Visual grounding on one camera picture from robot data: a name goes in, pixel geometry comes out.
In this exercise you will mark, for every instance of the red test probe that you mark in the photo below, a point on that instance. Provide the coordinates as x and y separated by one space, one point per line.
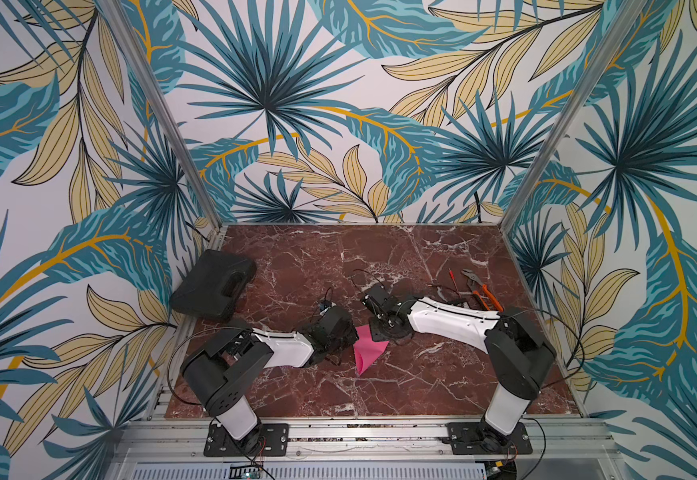
453 282

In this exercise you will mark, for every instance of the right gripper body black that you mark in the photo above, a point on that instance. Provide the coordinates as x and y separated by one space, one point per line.
374 298

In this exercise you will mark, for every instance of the orange handled pliers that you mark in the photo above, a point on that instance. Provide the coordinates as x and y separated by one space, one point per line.
484 297

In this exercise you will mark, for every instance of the aluminium front rail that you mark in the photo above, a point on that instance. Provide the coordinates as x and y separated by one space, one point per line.
412 447

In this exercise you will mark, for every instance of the pink square paper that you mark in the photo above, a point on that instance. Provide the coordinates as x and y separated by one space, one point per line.
366 350

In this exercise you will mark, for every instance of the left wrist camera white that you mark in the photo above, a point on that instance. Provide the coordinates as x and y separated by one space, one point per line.
323 307

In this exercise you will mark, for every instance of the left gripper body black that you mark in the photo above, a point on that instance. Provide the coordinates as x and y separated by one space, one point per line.
348 338

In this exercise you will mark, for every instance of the green circuit board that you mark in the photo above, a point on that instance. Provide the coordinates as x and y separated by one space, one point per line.
245 472

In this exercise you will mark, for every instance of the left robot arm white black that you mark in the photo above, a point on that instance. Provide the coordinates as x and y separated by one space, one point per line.
225 367

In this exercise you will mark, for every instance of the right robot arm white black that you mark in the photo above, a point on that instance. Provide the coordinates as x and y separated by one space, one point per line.
520 355

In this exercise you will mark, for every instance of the black plastic case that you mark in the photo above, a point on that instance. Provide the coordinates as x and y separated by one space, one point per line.
212 288

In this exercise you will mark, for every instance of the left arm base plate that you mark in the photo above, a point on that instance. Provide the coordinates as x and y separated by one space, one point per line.
268 440

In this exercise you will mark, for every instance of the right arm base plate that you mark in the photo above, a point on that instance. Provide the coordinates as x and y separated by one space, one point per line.
478 438

